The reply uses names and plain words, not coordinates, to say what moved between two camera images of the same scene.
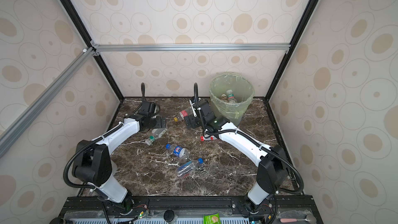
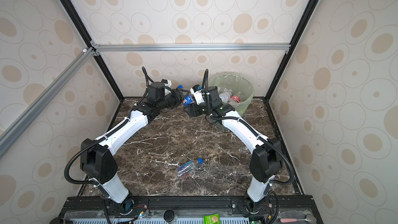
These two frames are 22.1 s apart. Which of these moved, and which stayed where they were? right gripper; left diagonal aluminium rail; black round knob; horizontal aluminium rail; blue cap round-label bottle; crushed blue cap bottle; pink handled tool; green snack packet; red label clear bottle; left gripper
Moved: blue cap round-label bottle; right gripper; left gripper; red label clear bottle
Stayed: crushed blue cap bottle; green snack packet; pink handled tool; left diagonal aluminium rail; black round knob; horizontal aluminium rail
